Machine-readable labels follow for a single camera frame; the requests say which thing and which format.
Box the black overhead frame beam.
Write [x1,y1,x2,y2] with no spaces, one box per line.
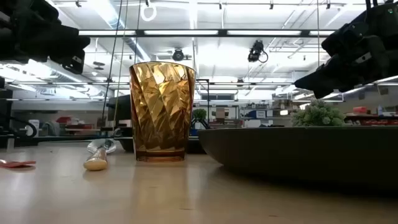
[77,29,338,39]

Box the metal fork red-orange handle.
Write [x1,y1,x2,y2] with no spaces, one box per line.
[0,159,37,169]

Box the metal spoon yellow-orange handle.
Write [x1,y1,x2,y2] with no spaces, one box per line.
[83,138,118,172]

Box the small green artificial plant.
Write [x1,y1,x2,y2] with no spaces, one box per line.
[290,98,346,127]

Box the white hanging ring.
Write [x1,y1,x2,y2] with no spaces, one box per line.
[139,2,158,22]

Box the black hanging cable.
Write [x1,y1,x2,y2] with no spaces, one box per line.
[101,0,124,125]

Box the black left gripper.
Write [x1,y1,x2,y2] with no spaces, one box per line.
[0,17,91,76]

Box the black round plate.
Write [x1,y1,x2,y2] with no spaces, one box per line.
[197,126,398,190]

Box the black camera with cable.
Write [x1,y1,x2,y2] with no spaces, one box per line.
[247,39,269,64]

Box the small potted background plant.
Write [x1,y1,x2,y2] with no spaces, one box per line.
[192,108,208,123]

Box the dark computer monitor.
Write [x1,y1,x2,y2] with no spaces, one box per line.
[106,94,132,128]

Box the black round overhead camera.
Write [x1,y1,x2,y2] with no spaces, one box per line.
[172,48,185,62]

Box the thin greenish hanging cable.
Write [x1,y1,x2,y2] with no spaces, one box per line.
[113,0,129,126]

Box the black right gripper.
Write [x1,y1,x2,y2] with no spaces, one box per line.
[294,22,398,100]

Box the amber faceted plastic cup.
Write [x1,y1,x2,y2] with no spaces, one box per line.
[129,61,197,163]

